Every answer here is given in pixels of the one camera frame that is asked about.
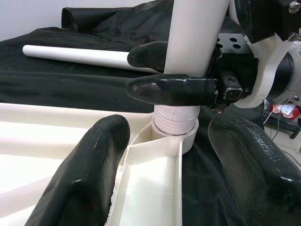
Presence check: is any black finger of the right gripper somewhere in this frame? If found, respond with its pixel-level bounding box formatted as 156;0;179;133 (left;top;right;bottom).
128;41;169;71
126;73;218;107

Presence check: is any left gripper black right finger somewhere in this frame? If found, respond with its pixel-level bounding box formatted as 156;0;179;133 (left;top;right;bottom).
208;113;301;226

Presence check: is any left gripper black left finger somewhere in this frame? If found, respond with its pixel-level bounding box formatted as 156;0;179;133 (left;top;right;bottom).
24;114;131;226

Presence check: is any white plastic table leg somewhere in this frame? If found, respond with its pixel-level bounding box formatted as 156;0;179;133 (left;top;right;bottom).
23;44;163;73
154;0;232;137

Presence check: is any white plastic table top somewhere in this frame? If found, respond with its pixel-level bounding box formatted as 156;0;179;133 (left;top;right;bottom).
0;102;200;226

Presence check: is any red round power socket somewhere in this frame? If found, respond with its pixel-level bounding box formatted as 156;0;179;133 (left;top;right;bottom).
270;103;301;119

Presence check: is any white power adapter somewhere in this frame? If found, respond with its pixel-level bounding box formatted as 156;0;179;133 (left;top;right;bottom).
278;105;295;116

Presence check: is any black nylon cloth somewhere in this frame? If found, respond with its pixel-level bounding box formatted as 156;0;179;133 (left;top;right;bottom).
0;0;266;226

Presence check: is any black shelf frame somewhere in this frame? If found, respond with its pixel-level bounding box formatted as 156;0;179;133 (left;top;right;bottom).
263;113;301;140

